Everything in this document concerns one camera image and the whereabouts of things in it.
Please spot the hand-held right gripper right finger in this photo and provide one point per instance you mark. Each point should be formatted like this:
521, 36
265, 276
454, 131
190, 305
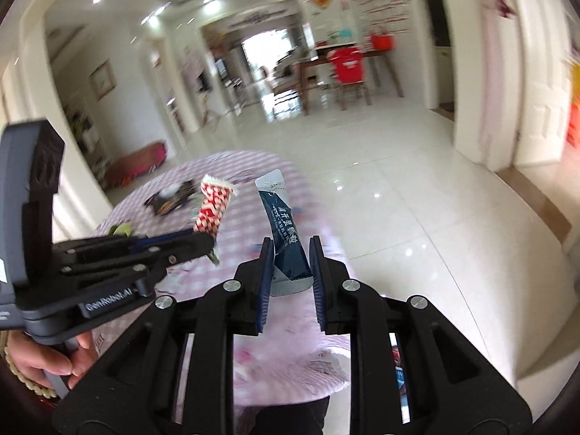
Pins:
317, 281

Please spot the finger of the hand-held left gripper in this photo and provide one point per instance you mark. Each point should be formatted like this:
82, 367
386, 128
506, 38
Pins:
181, 249
113, 241

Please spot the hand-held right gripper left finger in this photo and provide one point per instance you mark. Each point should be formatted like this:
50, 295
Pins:
266, 281

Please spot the dark blue sachet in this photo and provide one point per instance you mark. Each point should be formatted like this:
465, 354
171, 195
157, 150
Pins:
283, 240

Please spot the red white checkered snack wrapper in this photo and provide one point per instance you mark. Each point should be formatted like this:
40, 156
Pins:
213, 208

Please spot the person's left hand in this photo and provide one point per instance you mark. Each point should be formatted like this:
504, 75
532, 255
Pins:
38, 360

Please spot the green wrapper scrap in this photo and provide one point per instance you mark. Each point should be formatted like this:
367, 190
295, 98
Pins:
120, 229

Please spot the black snack wrapper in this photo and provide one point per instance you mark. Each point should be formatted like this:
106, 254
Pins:
167, 200

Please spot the red upholstered bench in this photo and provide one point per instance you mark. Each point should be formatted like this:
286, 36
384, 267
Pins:
140, 158

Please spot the pink checkered tablecloth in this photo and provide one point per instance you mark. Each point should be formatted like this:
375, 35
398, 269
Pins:
244, 163

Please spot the person's dark trouser leg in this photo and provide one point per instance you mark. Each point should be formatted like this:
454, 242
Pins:
281, 417

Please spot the wooden dining chair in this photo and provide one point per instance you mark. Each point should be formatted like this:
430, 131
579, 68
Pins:
353, 93

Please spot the red shirt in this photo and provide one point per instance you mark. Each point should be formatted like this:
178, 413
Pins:
346, 65

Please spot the wooden dining table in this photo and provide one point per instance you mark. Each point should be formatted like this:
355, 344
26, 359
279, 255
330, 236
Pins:
312, 61

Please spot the red box on table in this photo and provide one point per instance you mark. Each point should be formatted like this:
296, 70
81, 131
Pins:
381, 40

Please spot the white panel door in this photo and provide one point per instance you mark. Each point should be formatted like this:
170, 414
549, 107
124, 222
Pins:
539, 77

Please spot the orange plastic stool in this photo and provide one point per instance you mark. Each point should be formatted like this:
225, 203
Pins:
573, 122

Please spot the red bow tieback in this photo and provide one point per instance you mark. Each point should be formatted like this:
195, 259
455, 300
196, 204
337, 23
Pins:
503, 2

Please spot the yellow bag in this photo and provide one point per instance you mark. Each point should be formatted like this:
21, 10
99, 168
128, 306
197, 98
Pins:
575, 65

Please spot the framed wall picture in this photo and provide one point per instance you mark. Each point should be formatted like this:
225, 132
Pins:
102, 79

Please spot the group of wall certificates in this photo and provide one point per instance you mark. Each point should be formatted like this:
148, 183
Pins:
385, 7

